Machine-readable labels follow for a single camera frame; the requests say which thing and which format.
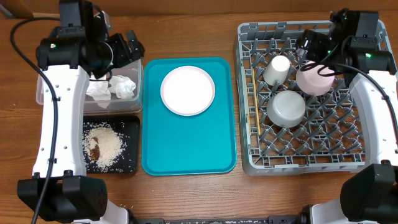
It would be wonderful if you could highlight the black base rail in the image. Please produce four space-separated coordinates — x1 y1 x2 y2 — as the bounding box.
134 215 310 224

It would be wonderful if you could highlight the large white plate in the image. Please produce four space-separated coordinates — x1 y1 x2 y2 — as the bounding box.
160 66 216 116

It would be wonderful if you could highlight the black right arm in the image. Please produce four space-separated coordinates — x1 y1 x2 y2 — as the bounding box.
297 30 397 223

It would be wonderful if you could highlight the white tissue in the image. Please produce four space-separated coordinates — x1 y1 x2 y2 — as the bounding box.
86 75 137 109

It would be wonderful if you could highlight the grey dish rack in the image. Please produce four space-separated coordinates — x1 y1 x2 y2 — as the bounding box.
236 19 397 176

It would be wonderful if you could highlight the teal plastic tray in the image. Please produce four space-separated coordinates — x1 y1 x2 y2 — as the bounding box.
141 57 237 176

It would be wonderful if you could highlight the white rice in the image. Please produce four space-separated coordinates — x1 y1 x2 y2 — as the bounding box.
83 122 126 173

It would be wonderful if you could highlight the clear plastic bin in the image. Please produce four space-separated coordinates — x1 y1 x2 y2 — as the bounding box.
44 60 144 116

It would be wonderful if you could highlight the brown food piece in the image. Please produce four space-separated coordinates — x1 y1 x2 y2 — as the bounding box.
89 137 100 161

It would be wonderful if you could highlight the small pink plate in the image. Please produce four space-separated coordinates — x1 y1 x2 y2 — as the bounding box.
296 65 335 96

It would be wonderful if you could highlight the black tray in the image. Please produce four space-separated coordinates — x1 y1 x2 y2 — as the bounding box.
83 114 140 174

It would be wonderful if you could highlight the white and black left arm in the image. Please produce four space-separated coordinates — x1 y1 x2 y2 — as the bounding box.
17 31 136 223

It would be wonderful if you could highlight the grey bowl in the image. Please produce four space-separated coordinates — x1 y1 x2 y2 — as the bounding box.
266 90 306 128

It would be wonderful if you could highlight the white cup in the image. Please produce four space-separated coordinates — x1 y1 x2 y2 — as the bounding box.
263 55 290 86

